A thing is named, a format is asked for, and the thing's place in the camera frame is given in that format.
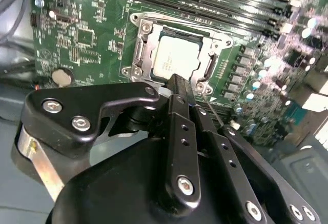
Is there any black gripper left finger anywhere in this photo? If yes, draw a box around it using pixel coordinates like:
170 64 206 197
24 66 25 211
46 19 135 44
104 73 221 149
10 74 202 211

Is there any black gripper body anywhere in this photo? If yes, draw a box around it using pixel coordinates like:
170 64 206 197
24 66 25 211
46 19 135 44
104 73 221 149
45 136 248 224

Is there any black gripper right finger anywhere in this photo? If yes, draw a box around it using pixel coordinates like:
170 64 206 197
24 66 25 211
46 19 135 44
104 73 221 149
191 105 321 224

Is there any thin metal locking lever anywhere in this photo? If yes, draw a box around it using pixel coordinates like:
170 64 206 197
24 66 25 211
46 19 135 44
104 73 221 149
201 93 223 128

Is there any metal socket cover frame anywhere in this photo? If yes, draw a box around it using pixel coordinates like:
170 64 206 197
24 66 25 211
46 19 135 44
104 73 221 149
132 18 231 93

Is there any silver square CPU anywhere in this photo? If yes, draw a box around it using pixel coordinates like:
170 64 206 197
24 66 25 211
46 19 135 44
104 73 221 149
150 34 203 81

